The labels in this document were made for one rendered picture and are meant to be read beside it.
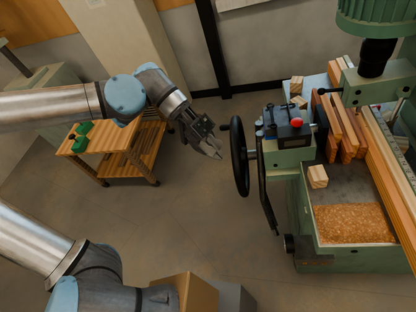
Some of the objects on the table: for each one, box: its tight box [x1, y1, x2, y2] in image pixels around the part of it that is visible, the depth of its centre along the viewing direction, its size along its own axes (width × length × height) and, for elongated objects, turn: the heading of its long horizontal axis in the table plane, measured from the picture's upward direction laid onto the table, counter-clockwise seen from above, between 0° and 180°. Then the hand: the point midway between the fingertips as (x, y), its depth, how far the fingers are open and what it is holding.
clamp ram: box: [310, 104, 329, 150], centre depth 64 cm, size 9×8×9 cm
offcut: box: [290, 76, 303, 93], centre depth 80 cm, size 4×4×4 cm
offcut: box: [307, 165, 329, 189], centre depth 58 cm, size 4×3×4 cm
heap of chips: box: [313, 202, 396, 244], centre depth 50 cm, size 9×14×4 cm, turn 98°
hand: (218, 156), depth 78 cm, fingers closed
